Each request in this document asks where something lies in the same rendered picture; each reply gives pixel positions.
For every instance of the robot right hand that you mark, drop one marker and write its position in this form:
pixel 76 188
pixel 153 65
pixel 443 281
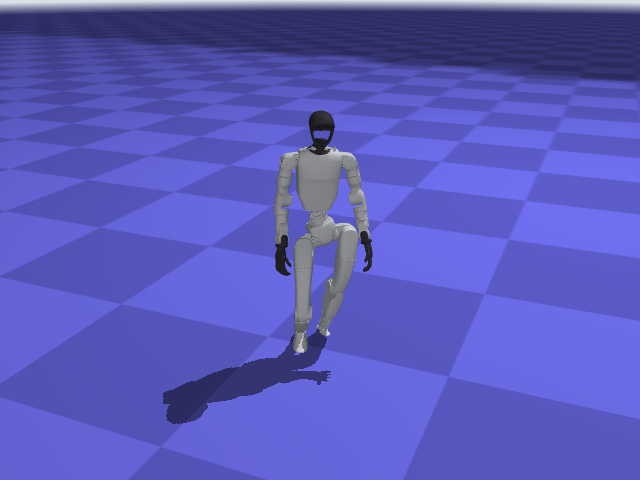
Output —
pixel 280 256

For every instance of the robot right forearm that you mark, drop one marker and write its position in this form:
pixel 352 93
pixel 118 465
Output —
pixel 281 219

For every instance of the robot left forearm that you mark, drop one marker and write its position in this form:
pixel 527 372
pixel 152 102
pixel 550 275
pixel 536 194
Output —
pixel 361 216

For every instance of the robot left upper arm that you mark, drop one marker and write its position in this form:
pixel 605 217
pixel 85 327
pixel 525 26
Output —
pixel 349 163

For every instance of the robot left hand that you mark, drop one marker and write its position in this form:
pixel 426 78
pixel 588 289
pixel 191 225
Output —
pixel 368 248

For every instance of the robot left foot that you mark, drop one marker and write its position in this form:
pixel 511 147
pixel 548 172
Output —
pixel 324 332

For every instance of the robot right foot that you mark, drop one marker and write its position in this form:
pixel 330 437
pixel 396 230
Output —
pixel 300 343

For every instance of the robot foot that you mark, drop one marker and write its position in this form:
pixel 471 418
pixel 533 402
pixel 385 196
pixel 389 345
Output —
pixel 300 343
pixel 324 332

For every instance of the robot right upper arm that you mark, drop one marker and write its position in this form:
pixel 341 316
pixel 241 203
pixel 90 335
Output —
pixel 288 162

